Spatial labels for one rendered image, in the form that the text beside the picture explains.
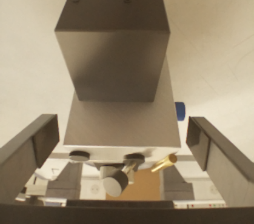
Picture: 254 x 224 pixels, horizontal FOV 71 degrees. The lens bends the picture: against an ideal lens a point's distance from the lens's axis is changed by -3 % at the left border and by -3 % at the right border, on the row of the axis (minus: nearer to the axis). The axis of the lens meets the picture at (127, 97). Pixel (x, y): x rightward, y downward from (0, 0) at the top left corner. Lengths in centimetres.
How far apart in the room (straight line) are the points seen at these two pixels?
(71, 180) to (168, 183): 13
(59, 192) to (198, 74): 23
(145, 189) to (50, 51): 54
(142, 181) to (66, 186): 42
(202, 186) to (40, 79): 82
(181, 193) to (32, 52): 25
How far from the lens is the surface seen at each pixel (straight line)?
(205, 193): 94
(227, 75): 27
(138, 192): 65
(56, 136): 17
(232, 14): 20
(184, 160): 23
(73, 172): 27
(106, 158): 16
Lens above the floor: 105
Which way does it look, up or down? 34 degrees down
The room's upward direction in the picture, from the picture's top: 179 degrees counter-clockwise
